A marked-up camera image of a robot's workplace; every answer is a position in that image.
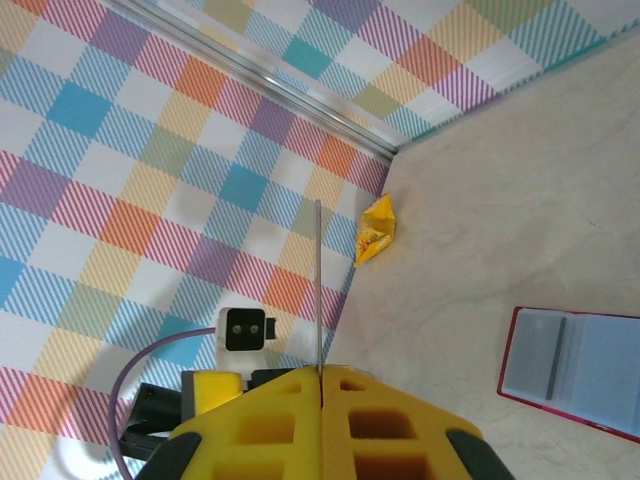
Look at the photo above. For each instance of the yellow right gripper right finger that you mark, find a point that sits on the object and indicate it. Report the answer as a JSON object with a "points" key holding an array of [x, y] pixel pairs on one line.
{"points": [[385, 450]]}

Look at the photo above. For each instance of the red leather card holder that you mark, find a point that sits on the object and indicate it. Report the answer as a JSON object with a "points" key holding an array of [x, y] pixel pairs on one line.
{"points": [[600, 370]]}

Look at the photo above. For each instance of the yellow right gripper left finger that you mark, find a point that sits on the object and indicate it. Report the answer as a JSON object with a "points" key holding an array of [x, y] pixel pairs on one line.
{"points": [[260, 450]]}

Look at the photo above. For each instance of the yellow snack bag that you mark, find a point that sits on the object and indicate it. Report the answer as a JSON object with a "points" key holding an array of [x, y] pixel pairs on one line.
{"points": [[376, 230]]}

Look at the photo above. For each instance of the thin grey credit card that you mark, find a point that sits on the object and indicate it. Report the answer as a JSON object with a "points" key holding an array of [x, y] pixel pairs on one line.
{"points": [[318, 275]]}

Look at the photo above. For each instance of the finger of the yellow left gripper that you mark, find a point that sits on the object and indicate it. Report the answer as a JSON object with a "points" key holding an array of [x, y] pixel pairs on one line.
{"points": [[215, 392]]}

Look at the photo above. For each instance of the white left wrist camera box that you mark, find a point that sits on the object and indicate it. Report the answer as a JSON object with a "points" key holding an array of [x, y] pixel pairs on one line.
{"points": [[242, 335]]}

